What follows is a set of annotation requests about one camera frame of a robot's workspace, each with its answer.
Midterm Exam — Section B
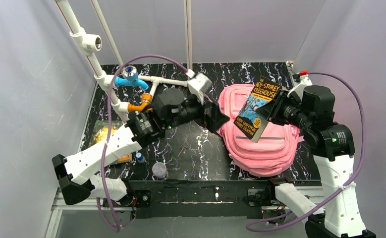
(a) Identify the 104-Storey Treehouse book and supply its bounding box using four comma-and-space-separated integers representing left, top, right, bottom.
233, 78, 282, 143

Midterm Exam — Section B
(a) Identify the pink student backpack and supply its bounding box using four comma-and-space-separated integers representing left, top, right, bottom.
218, 84, 299, 177

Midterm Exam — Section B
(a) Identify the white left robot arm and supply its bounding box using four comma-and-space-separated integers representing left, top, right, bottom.
52, 88, 229, 205

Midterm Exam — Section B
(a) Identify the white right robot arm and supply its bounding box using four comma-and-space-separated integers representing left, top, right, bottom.
257, 85, 375, 238

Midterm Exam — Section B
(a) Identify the orange plastic tap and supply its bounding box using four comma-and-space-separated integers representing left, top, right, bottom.
127, 93, 153, 112

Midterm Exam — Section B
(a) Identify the clear plastic cup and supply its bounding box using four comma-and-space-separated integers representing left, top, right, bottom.
152, 162, 167, 179

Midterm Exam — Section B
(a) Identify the blue plastic tap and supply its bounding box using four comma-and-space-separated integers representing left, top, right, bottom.
114, 65, 149, 91

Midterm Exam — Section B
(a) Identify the small blue capped bottle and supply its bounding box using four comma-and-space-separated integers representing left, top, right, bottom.
135, 152, 146, 163

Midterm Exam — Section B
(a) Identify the dark green gold book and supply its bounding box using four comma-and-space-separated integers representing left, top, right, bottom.
82, 120, 109, 149

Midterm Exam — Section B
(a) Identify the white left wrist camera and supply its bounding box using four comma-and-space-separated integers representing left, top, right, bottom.
186, 69, 213, 105

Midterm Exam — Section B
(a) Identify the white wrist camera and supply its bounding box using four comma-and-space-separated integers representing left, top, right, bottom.
287, 70, 313, 99
186, 69, 213, 105

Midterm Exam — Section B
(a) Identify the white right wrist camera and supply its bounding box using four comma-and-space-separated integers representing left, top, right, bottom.
287, 70, 313, 99

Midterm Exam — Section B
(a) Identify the black front mounting rail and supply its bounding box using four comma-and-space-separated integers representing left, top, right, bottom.
129, 179, 288, 219

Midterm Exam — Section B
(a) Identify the white PVC pipe frame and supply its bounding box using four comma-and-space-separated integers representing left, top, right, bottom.
53, 0, 195, 124

